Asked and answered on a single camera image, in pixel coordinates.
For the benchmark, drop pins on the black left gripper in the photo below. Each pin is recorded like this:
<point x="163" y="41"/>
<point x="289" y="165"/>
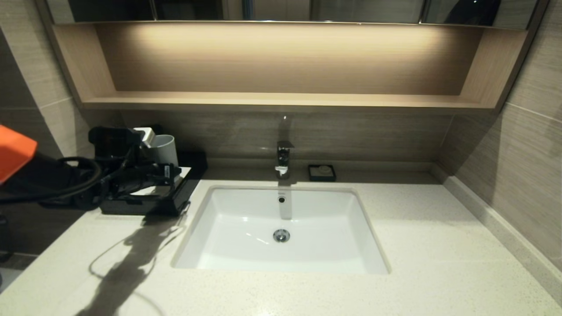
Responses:
<point x="131" y="175"/>

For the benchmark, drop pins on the grey cup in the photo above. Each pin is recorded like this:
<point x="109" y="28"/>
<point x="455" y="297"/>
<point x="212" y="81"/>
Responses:
<point x="166" y="150"/>

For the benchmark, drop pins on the black amenity tray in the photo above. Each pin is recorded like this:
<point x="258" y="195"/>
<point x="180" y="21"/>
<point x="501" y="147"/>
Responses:
<point x="131" y="208"/>

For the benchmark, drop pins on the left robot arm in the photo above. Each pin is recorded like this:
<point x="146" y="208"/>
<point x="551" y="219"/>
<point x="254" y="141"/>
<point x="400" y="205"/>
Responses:
<point x="39" y="175"/>

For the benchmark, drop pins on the black box body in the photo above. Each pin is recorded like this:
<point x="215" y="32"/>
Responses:
<point x="195" y="169"/>

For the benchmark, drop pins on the chrome faucet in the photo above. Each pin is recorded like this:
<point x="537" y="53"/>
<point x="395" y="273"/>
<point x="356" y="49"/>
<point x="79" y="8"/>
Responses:
<point x="284" y="158"/>

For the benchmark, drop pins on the white ceramic sink basin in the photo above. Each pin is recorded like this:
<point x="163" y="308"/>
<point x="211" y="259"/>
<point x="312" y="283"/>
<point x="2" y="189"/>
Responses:
<point x="281" y="228"/>

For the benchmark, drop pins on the chrome sink drain stopper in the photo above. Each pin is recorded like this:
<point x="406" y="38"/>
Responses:
<point x="281" y="235"/>

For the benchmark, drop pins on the black soap dish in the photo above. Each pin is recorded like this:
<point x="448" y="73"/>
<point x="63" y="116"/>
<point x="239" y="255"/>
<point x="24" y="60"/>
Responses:
<point x="322" y="177"/>

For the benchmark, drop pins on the round beige soap bar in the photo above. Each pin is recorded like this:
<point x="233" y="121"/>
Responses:
<point x="324" y="169"/>

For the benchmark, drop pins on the mirror cabinet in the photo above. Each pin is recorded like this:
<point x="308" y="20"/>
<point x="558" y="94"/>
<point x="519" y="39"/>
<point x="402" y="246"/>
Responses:
<point x="351" y="9"/>

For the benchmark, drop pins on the stone backsplash ledge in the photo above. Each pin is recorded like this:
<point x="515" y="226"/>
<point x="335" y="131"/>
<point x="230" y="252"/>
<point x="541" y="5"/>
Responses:
<point x="505" y="228"/>

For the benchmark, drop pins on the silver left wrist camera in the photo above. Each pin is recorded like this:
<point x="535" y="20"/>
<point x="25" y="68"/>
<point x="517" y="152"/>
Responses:
<point x="147" y="136"/>

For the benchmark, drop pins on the wooden wall shelf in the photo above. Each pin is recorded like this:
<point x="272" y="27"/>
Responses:
<point x="281" y="61"/>

